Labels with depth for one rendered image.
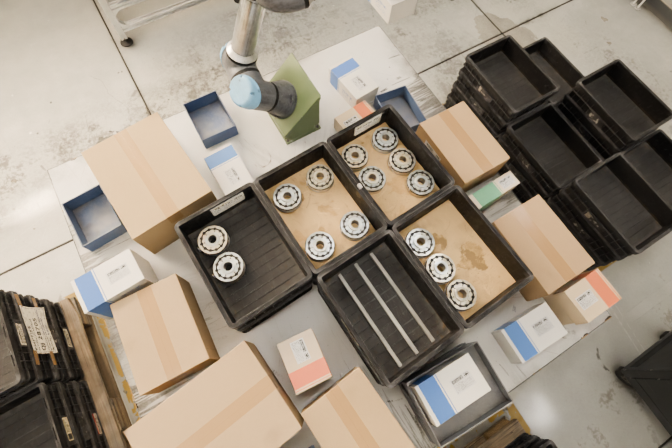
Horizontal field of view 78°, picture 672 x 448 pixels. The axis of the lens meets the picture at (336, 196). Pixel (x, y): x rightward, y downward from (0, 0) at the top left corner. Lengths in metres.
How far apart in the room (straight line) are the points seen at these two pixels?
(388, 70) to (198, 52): 1.50
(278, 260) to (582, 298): 1.04
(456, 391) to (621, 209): 1.30
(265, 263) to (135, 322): 0.44
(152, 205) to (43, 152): 1.55
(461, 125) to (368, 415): 1.09
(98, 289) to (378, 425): 0.97
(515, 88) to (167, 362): 2.03
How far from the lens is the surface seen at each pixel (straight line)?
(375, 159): 1.62
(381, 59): 2.07
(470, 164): 1.66
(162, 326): 1.48
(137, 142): 1.69
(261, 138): 1.81
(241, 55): 1.60
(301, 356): 1.40
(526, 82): 2.49
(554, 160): 2.44
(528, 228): 1.64
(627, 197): 2.40
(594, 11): 3.88
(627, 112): 2.66
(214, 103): 1.94
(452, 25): 3.32
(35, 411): 2.18
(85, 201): 1.88
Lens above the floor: 2.25
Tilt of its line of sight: 68 degrees down
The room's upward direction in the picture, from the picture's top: 6 degrees clockwise
